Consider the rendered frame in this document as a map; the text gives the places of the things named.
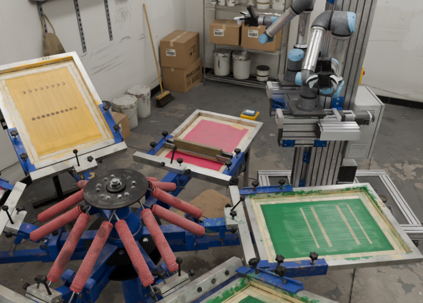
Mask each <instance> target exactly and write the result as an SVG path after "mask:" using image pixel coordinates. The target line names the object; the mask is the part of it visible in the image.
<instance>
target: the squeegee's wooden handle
mask: <svg viewBox="0 0 423 303"><path fill-rule="evenodd" d="M173 141H174V144H175V145H176V147H177V148H179V149H184V150H187V151H191V152H196V153H199V154H204V155H207V156H211V157H215V158H217V155H218V156H222V149H221V148H217V147H213V146H208V145H204V144H200V143H197V142H191V141H188V140H184V139H178V138H174V140H173Z"/></svg>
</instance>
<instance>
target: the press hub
mask: <svg viewBox="0 0 423 303"><path fill-rule="evenodd" d="M148 187H149V184H148V180H147V178H146V177H145V176H144V175H143V174H142V173H140V172H139V171H136V170H133V169H126V168H120V169H111V170H108V171H104V172H102V173H100V174H97V175H96V176H94V177H93V178H91V179H90V180H89V181H88V182H87V183H86V185H85V187H84V189H83V197H84V199H85V201H86V202H87V203H88V204H89V205H90V206H92V207H95V208H97V209H103V210H110V214H109V215H110V217H111V215H112V213H113V211H112V210H116V211H115V212H116V214H117V216H118V218H119V220H125V222H126V223H127V226H128V228H129V230H130V232H131V233H132V236H133V238H134V240H135V241H138V242H139V244H140V245H141V247H143V249H144V250H145V252H146V253H147V254H148V256H149V257H150V259H151V260H152V261H153V263H154V264H155V266H156V265H157V264H158V262H159V261H160V260H161V258H162V256H161V254H160V252H159V250H158V249H156V247H157V246H156V245H155V242H154V240H153V239H152V236H143V235H142V233H143V226H146V225H145V223H144V221H143V219H142V220H140V218H139V217H137V216H136V215H135V214H134V213H135V212H136V211H137V210H138V209H139V208H136V207H129V206H130V205H133V204H134V203H136V202H138V201H139V200H140V199H141V198H142V197H143V196H144V195H145V194H146V192H147V190H148ZM110 217H109V219H110ZM109 219H107V218H106V216H105V215H102V216H101V217H99V218H98V219H96V220H95V221H94V222H93V223H92V224H91V226H90V227H89V229H88V231H92V230H99V228H100V226H101V224H102V222H104V221H107V222H108V221H109ZM116 222H118V221H117V219H116V217H115V215H113V217H112V219H111V221H110V223H112V225H113V228H112V230H111V232H110V235H109V236H108V238H107V240H106V242H105V244H104V246H103V247H105V246H106V245H107V244H108V243H110V244H112V245H114V246H118V248H117V249H116V251H115V252H114V253H113V254H112V255H111V256H110V257H109V258H108V260H107V261H106V262H105V265H112V266H117V267H116V268H115V269H114V271H113V272H112V273H111V275H110V276H109V277H108V278H109V280H114V281H121V285H122V289H123V295H124V298H125V303H147V299H143V298H142V296H141V295H140V294H139V291H138V283H137V277H138V274H137V272H136V271H135V269H134V268H133V266H132V265H131V263H132V261H131V259H130V257H129V255H128V253H127V251H126V249H125V247H124V245H123V243H122V241H121V239H120V237H119V234H118V232H117V230H116V228H115V223H116ZM92 242H93V240H84V244H85V247H86V251H87V252H88V250H89V248H90V246H91V244H92Z"/></svg>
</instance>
